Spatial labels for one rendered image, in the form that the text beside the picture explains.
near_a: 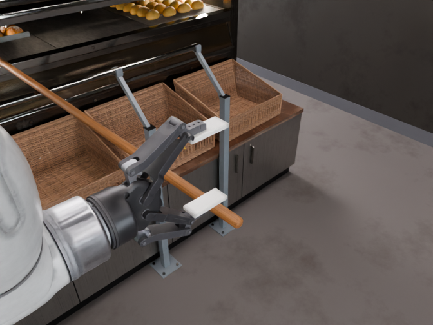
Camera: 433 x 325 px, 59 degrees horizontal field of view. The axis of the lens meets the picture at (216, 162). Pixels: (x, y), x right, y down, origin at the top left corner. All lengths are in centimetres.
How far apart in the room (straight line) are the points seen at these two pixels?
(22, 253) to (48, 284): 11
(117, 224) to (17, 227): 18
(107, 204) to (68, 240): 6
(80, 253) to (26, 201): 16
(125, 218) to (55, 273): 10
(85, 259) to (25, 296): 7
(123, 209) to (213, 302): 177
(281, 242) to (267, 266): 22
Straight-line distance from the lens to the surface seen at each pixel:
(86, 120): 137
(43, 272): 43
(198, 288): 227
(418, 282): 257
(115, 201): 48
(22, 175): 31
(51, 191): 212
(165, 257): 231
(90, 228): 46
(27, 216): 33
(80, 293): 216
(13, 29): 243
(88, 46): 218
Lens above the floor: 183
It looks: 35 degrees down
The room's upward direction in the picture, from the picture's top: straight up
